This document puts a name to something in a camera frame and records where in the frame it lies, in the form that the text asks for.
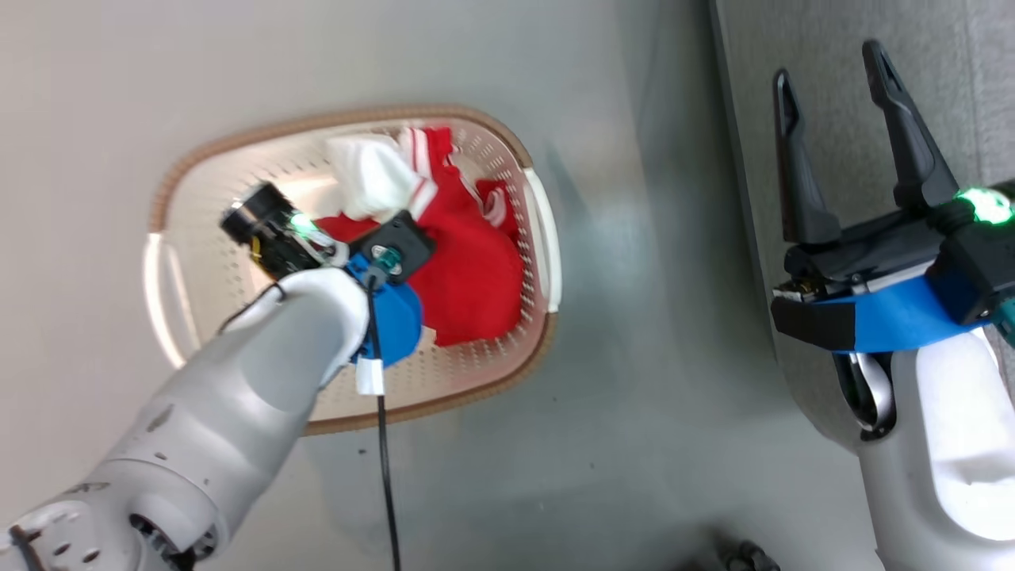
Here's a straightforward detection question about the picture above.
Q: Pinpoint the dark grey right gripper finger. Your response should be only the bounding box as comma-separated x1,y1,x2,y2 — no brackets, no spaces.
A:
772,68,842,245
862,40,961,212

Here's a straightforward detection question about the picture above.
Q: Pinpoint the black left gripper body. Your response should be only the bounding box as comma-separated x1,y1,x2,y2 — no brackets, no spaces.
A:
220,182,350,280

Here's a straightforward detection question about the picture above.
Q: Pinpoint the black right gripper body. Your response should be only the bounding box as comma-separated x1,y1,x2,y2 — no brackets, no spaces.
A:
771,182,1015,351

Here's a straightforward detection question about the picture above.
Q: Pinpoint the red garment with white stripes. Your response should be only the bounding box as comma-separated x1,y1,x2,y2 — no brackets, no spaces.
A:
313,127,527,348

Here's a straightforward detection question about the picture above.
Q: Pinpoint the beige perforated laundry basket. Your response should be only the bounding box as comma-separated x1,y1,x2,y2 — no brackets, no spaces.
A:
143,103,564,436

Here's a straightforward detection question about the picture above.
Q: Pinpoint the white cloth garment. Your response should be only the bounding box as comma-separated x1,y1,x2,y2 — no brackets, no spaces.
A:
324,133,439,224

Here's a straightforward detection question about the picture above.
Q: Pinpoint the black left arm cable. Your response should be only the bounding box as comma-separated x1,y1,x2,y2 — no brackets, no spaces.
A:
359,268,402,571

